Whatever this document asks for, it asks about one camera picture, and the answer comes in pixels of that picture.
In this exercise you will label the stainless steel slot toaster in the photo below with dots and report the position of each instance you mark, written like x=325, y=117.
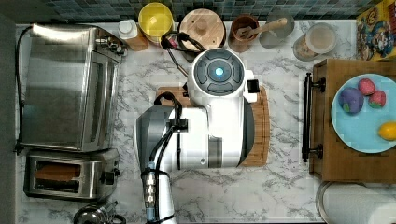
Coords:
x=99, y=171

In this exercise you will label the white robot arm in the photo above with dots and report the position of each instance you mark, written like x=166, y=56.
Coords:
x=216, y=131

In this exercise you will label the stainless steel toaster oven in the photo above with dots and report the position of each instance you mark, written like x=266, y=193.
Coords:
x=71, y=87

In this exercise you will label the bread slice in toaster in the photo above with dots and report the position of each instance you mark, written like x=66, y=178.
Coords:
x=58, y=172

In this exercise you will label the black pot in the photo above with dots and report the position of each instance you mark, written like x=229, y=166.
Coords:
x=190, y=56

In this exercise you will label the bamboo cutting board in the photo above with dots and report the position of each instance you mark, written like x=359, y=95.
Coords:
x=258, y=154

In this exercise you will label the brown wooden utensil holder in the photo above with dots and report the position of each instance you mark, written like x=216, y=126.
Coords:
x=235, y=41

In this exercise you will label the wooden round pot lid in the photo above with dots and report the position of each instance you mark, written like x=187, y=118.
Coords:
x=205, y=26

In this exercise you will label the wooden spatula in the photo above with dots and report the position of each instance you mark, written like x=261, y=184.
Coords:
x=247, y=32

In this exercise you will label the yellow cup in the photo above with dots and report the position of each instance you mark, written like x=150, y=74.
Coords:
x=155, y=20

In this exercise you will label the small white capped bottle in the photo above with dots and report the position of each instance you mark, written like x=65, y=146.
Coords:
x=130, y=33

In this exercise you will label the metal kettle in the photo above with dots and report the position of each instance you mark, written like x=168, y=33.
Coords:
x=99, y=213

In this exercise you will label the clear jar with lid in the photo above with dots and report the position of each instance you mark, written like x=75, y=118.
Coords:
x=320, y=39

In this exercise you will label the wooden box tray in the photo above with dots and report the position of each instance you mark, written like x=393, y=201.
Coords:
x=341, y=162

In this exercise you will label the purple toy fruit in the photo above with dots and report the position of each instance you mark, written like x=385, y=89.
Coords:
x=351, y=100

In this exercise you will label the light blue plate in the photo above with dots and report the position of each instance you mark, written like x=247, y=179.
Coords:
x=359, y=131

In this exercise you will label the upper red toy strawberry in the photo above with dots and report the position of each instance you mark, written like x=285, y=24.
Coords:
x=366, y=86

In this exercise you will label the red toy strawberry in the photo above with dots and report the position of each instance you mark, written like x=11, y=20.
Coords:
x=377, y=99
x=366, y=86

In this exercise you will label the lower red toy strawberry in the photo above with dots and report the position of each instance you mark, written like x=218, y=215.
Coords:
x=377, y=99

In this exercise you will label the yellow toy lemon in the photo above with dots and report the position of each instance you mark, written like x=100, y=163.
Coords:
x=387, y=131

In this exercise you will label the colourful cereal box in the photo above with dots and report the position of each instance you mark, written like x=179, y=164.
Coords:
x=376, y=33

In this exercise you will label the black tray handle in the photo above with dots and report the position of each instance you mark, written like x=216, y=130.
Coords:
x=309, y=85

